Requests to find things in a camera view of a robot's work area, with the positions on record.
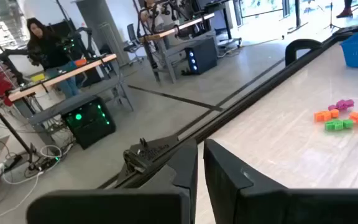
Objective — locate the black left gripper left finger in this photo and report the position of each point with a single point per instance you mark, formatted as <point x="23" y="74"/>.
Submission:
<point x="104" y="208"/>

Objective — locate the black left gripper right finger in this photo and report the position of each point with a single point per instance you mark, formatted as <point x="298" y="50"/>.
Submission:
<point x="291" y="208"/>

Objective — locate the background black robot arm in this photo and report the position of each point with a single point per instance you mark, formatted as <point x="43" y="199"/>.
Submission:
<point x="14" y="56"/>
<point x="82" y="34"/>
<point x="179" y="12"/>

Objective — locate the black computer tower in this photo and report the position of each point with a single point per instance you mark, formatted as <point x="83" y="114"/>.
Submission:
<point x="154" y="152"/>

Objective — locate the computer tower green lights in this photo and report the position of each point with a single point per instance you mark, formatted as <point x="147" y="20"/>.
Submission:
<point x="89" y="130"/>

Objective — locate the green segmented toy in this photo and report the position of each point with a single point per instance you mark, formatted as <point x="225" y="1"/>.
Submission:
<point x="336" y="125"/>

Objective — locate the black power strip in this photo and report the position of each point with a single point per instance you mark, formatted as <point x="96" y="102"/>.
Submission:
<point x="12" y="162"/>

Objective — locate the purple segmented toy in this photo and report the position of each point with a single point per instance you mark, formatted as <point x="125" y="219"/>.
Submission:
<point x="343" y="104"/>

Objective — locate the wooden top workbench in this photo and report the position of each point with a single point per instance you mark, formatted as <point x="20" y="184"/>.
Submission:
<point x="179" y="27"/>
<point x="82" y="69"/>

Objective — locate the small yellow container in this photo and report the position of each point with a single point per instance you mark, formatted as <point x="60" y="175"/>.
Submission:
<point x="38" y="77"/>

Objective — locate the small orange container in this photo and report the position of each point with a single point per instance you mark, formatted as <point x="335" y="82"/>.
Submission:
<point x="80" y="62"/>

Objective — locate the person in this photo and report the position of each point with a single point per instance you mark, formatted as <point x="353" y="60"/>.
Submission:
<point x="158" y="22"/>
<point x="50" y="53"/>
<point x="345" y="13"/>

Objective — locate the computer tower blue lights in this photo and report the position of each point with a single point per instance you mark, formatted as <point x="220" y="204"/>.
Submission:
<point x="205" y="56"/>

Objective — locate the black office chair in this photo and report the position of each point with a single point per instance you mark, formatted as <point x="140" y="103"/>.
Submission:
<point x="132" y="34"/>

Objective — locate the black standing desk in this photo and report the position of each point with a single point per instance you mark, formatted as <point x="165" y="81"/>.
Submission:
<point x="228" y="25"/>

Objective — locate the black tripod stand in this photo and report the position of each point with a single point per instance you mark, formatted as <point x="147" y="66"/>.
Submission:
<point x="331" y="18"/>

